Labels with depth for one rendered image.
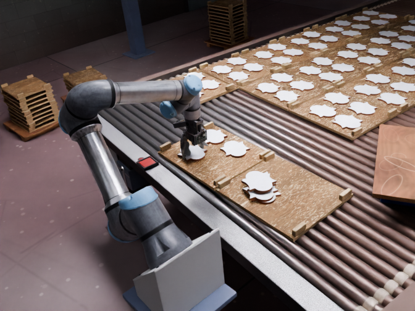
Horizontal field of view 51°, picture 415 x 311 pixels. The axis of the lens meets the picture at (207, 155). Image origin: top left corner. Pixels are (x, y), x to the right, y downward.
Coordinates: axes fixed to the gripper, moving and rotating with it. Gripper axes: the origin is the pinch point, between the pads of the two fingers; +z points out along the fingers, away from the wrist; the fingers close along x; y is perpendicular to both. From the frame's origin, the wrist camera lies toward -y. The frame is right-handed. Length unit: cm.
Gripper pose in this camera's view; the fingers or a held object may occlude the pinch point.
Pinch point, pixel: (192, 152)
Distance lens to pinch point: 198.1
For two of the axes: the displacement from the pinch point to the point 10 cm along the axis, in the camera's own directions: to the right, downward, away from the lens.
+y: 6.4, 4.2, -6.4
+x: 7.7, -4.0, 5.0
